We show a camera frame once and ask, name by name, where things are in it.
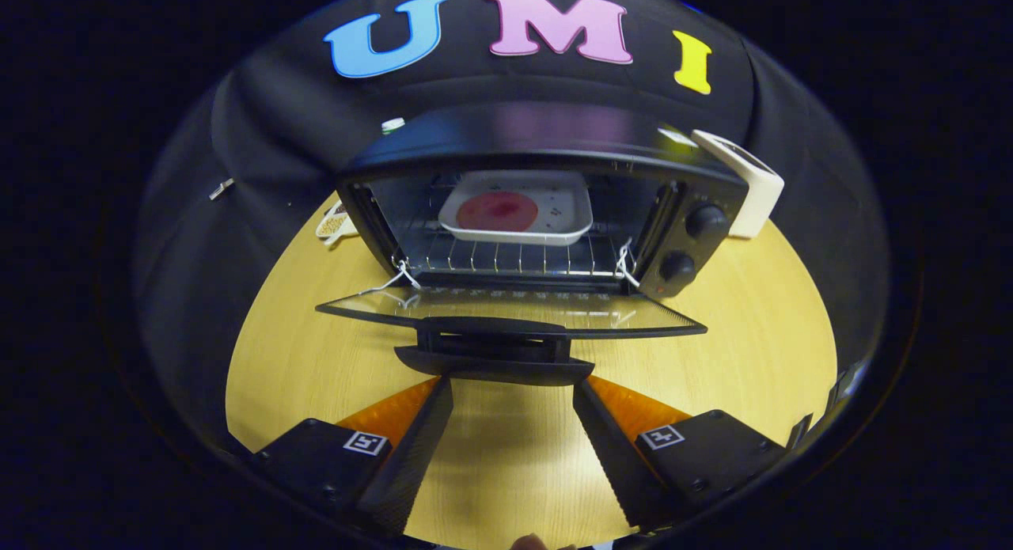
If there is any white cherry print plate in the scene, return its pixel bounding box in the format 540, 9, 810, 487
438, 170, 594, 246

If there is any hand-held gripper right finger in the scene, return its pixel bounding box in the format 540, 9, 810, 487
572, 376, 788, 531

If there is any black backdrop cloth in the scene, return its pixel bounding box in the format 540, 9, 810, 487
133, 0, 891, 448

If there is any pink round food slice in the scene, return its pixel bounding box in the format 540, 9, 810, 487
456, 191, 540, 233

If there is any black toaster oven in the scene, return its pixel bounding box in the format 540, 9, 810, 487
315, 101, 750, 387

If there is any white toaster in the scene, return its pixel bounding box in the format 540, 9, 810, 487
691, 129, 785, 240

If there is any oven wire rack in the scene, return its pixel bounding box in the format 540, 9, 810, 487
404, 218, 626, 278

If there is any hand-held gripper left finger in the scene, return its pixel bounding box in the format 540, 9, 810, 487
249, 376, 454, 537

